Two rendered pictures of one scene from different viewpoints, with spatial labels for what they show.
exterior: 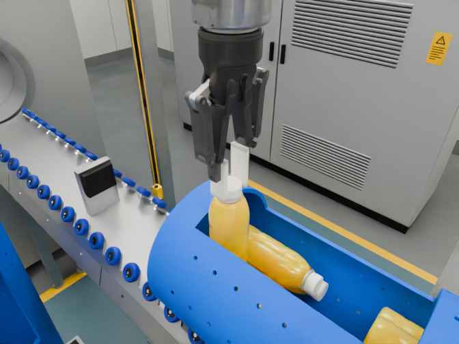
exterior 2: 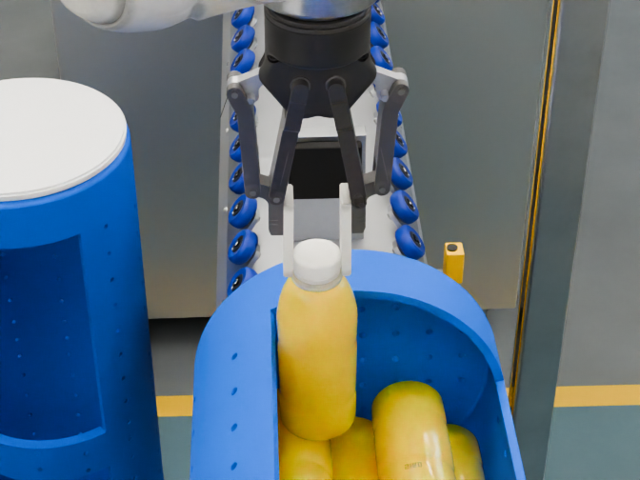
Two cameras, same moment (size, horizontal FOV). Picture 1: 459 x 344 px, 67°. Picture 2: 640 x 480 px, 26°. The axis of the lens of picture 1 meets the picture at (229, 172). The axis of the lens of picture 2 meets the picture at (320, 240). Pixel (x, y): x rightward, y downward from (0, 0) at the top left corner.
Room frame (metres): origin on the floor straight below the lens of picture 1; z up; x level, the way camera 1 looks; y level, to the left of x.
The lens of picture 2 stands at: (-0.19, -0.63, 1.97)
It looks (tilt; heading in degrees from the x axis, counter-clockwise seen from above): 37 degrees down; 46
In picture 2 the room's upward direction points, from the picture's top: straight up
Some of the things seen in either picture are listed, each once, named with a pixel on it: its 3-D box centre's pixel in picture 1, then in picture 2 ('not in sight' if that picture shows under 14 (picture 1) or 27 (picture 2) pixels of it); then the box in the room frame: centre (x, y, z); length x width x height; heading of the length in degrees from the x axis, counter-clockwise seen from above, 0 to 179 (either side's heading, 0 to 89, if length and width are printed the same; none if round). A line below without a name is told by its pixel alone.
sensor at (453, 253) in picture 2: (150, 196); (430, 263); (0.86, 0.25, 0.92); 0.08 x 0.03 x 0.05; 138
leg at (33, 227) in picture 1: (41, 245); not in sight; (1.21, 0.94, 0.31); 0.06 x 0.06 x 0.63; 48
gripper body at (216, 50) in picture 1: (230, 65); (317, 55); (0.42, 0.00, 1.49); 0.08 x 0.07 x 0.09; 138
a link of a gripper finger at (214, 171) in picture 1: (210, 167); (264, 204); (0.39, 0.03, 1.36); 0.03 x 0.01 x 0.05; 138
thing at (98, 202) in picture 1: (100, 188); (324, 188); (0.79, 0.37, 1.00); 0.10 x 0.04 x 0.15; 138
